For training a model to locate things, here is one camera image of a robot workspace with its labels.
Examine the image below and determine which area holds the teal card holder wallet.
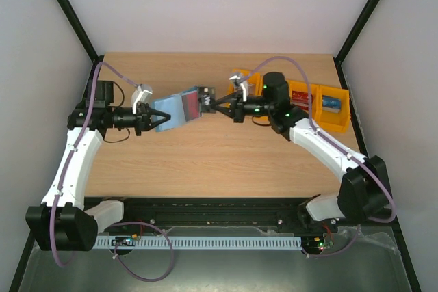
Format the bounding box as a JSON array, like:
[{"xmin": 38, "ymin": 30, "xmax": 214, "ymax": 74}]
[{"xmin": 151, "ymin": 87, "xmax": 198, "ymax": 132}]

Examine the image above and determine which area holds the red credit card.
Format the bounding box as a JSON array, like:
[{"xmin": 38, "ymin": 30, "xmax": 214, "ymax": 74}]
[{"xmin": 181, "ymin": 91, "xmax": 201, "ymax": 122}]

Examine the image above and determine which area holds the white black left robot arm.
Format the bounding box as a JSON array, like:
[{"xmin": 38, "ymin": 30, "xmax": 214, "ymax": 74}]
[{"xmin": 25, "ymin": 81, "xmax": 171, "ymax": 251}]

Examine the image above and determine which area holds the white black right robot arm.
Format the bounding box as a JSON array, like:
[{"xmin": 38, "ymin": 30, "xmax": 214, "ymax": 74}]
[{"xmin": 211, "ymin": 72, "xmax": 395, "ymax": 232}]

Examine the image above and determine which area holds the red card stack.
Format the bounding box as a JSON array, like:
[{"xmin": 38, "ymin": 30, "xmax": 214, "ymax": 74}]
[{"xmin": 291, "ymin": 90, "xmax": 309, "ymax": 111}]

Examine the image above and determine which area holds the blue card stack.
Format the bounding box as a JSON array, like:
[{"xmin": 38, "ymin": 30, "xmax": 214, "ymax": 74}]
[{"xmin": 322, "ymin": 95, "xmax": 342, "ymax": 113}]

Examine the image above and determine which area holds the yellow plastic bin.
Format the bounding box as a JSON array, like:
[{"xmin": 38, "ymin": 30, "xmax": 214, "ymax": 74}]
[
  {"xmin": 228, "ymin": 68, "xmax": 263, "ymax": 96},
  {"xmin": 315, "ymin": 85, "xmax": 350, "ymax": 133},
  {"xmin": 287, "ymin": 80, "xmax": 322, "ymax": 120}
]

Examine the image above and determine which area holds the grey metal front plate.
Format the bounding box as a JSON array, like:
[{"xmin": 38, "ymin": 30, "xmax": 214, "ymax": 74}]
[{"xmin": 19, "ymin": 234, "xmax": 411, "ymax": 291}]

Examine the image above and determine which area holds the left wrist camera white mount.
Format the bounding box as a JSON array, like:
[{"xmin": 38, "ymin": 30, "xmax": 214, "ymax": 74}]
[{"xmin": 131, "ymin": 84, "xmax": 153, "ymax": 114}]

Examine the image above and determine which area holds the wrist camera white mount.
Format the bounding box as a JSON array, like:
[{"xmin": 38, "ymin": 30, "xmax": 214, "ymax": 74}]
[
  {"xmin": 131, "ymin": 84, "xmax": 153, "ymax": 114},
  {"xmin": 229, "ymin": 71, "xmax": 249, "ymax": 102}
]

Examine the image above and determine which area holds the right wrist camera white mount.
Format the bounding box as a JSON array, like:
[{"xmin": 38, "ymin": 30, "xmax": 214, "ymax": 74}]
[{"xmin": 229, "ymin": 71, "xmax": 249, "ymax": 102}]

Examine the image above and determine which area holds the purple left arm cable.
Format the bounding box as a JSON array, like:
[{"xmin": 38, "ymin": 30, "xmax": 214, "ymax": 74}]
[{"xmin": 49, "ymin": 62, "xmax": 175, "ymax": 282}]

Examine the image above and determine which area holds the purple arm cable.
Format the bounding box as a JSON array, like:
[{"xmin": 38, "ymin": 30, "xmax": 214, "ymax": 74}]
[
  {"xmin": 49, "ymin": 62, "xmax": 175, "ymax": 282},
  {"xmin": 244, "ymin": 56, "xmax": 397, "ymax": 258}
]

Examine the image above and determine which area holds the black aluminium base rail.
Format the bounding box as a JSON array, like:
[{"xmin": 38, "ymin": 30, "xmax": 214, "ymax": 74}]
[{"xmin": 81, "ymin": 196, "xmax": 400, "ymax": 238}]

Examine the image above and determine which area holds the light blue slotted cable duct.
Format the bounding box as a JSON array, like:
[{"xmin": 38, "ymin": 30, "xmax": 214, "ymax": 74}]
[{"xmin": 94, "ymin": 236, "xmax": 302, "ymax": 250}]

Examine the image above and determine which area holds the black corner frame post left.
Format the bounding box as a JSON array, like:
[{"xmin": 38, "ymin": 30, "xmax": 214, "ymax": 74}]
[{"xmin": 36, "ymin": 0, "xmax": 102, "ymax": 64}]

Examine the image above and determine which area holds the black corner frame post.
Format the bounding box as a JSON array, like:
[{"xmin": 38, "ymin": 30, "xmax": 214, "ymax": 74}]
[
  {"xmin": 36, "ymin": 0, "xmax": 102, "ymax": 64},
  {"xmin": 335, "ymin": 0, "xmax": 403, "ymax": 64}
]

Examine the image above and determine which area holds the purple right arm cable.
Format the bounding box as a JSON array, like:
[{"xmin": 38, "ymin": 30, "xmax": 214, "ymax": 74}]
[{"xmin": 244, "ymin": 56, "xmax": 397, "ymax": 258}]

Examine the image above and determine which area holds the black corner frame post right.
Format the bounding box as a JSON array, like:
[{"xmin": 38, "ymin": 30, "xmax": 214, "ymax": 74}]
[{"xmin": 335, "ymin": 0, "xmax": 403, "ymax": 64}]

